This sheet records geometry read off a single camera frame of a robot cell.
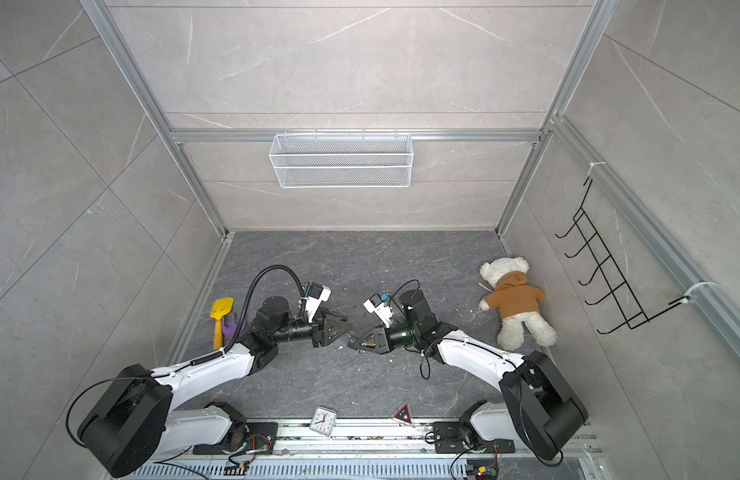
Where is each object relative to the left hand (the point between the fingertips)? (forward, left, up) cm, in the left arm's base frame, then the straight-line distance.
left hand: (349, 319), depth 76 cm
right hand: (-5, -2, -5) cm, 7 cm away
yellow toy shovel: (+14, +44, -16) cm, 49 cm away
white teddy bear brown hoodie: (+9, -51, -10) cm, 53 cm away
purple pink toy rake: (+6, +39, -17) cm, 43 cm away
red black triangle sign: (-19, -14, -17) cm, 29 cm away
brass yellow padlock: (-6, -5, -1) cm, 8 cm away
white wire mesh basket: (+54, +14, +12) cm, 57 cm away
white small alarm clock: (-20, +7, -16) cm, 27 cm away
